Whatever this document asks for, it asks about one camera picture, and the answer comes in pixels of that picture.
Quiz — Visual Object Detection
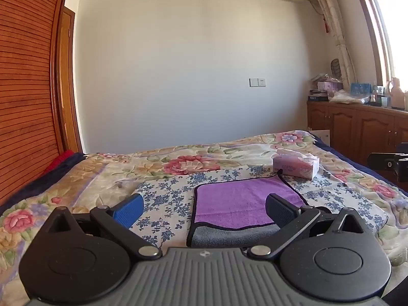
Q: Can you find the white cardboard box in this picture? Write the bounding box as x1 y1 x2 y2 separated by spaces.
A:
309 129 331 144

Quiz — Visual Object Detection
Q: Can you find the blue printed box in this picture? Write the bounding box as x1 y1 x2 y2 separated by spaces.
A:
350 83 372 96

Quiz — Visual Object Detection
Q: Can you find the beige plastic bottle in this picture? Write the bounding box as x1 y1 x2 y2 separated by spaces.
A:
390 77 406 109

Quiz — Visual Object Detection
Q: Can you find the purple towel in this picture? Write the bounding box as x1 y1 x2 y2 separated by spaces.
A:
193 170 309 231

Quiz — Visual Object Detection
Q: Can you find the red cloth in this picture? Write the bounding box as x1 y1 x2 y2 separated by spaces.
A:
43 149 75 176

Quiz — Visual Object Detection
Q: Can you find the wooden cabinet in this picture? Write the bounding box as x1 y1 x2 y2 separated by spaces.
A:
307 100 408 175

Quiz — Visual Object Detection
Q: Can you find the wooden louvered wardrobe door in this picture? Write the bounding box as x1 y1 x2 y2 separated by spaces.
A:
0 0 84 207

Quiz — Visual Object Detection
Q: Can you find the patterned curtain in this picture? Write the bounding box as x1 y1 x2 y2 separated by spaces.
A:
307 0 358 85

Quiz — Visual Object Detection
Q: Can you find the blue floral cloth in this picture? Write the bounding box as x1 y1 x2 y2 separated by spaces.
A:
129 165 390 252

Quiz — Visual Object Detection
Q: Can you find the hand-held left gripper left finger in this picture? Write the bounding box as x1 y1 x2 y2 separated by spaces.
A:
40 194 163 259

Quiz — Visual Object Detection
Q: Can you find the clear plastic bag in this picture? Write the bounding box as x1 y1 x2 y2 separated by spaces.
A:
330 90 367 105

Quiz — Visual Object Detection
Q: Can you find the pink printed box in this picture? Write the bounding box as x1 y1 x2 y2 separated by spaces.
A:
317 81 343 92

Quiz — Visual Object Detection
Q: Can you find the grey towel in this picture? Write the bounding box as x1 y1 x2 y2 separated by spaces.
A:
186 223 283 248

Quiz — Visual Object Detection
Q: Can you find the dark blue blanket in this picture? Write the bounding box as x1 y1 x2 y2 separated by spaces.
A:
0 152 88 215

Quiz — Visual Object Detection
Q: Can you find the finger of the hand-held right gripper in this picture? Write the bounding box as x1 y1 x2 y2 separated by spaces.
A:
367 152 408 185

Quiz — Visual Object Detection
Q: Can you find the stack of books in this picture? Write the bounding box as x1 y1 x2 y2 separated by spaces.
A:
308 89 329 103

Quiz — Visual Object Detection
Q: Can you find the window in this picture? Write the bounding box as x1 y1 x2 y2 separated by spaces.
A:
351 0 408 85

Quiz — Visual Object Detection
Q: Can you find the pink tissue box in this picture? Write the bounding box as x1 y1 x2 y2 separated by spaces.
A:
272 148 320 180

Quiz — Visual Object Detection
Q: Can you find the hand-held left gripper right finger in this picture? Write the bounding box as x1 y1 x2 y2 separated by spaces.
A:
247 193 365 260

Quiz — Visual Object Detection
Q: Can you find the wooden door frame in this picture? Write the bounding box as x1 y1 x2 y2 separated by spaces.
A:
57 6 84 154

